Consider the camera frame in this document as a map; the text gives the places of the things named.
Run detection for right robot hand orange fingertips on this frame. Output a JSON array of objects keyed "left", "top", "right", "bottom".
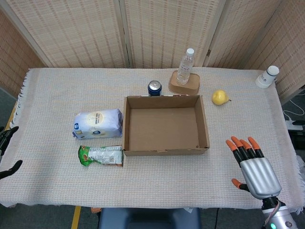
[{"left": 225, "top": 135, "right": 282, "bottom": 199}]

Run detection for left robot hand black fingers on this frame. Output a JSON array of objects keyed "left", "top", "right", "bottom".
[{"left": 0, "top": 126, "right": 23, "bottom": 180}]

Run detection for blue-white tissue pack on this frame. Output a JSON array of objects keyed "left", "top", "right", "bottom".
[{"left": 72, "top": 108, "right": 123, "bottom": 140}]

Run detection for green snack packet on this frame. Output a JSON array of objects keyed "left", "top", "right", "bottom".
[{"left": 78, "top": 145, "right": 124, "bottom": 167}]

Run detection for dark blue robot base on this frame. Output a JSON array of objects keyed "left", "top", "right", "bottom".
[{"left": 98, "top": 207, "right": 202, "bottom": 229}]

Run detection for open cardboard box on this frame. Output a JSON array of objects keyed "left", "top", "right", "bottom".
[{"left": 121, "top": 94, "right": 211, "bottom": 157}]

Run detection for white power strip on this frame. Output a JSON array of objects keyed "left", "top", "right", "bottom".
[{"left": 285, "top": 120, "right": 305, "bottom": 131}]

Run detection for woven white tablecloth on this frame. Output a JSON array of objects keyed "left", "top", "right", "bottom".
[{"left": 0, "top": 67, "right": 305, "bottom": 214}]

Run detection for yellow pear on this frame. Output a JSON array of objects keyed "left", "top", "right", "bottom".
[{"left": 212, "top": 89, "right": 232, "bottom": 106}]

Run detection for white paper cup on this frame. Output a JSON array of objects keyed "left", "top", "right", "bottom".
[{"left": 255, "top": 65, "right": 280, "bottom": 89}]

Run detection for yellow floor tape line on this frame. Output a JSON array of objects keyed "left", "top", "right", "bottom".
[{"left": 71, "top": 206, "right": 82, "bottom": 229}]

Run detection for beige folding screen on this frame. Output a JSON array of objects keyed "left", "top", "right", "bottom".
[{"left": 0, "top": 0, "right": 305, "bottom": 105}]

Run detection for clear water bottle white cap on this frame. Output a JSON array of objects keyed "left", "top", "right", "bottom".
[{"left": 176, "top": 48, "right": 195, "bottom": 85}]

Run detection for blue drink can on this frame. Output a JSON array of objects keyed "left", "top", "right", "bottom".
[{"left": 147, "top": 80, "right": 163, "bottom": 97}]

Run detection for white power cable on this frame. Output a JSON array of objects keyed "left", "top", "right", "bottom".
[{"left": 283, "top": 94, "right": 305, "bottom": 123}]

